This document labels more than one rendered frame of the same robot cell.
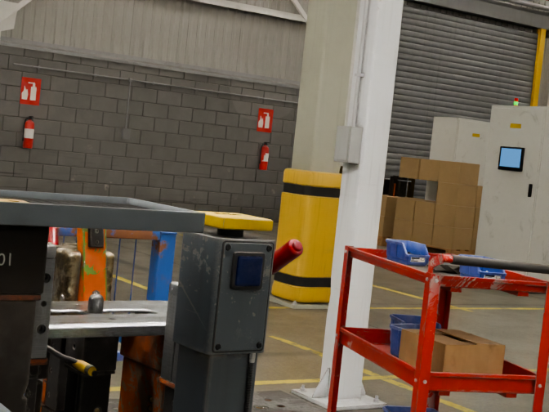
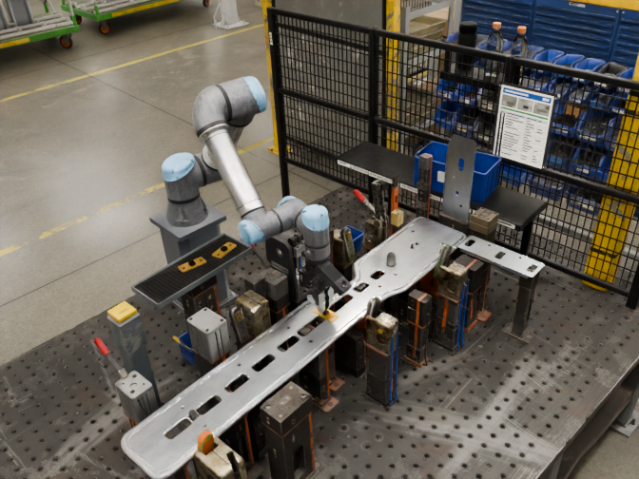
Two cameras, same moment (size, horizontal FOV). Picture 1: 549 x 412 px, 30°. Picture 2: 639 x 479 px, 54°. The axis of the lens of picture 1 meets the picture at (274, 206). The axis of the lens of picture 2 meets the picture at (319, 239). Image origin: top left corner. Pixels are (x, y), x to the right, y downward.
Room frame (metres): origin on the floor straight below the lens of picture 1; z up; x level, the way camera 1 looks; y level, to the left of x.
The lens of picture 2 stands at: (2.45, 0.40, 2.30)
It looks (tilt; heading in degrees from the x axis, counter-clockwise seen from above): 34 degrees down; 171
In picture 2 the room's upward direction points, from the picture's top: 3 degrees counter-clockwise
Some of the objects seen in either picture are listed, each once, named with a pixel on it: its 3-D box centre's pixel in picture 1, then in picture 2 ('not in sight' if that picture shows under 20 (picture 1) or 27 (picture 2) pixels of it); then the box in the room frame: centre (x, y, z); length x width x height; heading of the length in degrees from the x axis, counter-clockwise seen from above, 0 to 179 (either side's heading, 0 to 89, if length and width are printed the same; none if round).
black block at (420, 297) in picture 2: not in sight; (418, 329); (0.94, 0.95, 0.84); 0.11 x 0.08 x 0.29; 38
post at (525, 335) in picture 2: not in sight; (524, 302); (0.89, 1.36, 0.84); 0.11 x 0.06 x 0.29; 38
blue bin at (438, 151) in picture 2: not in sight; (455, 171); (0.35, 1.29, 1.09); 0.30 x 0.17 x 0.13; 45
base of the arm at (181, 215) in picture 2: not in sight; (185, 204); (0.43, 0.22, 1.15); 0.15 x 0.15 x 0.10
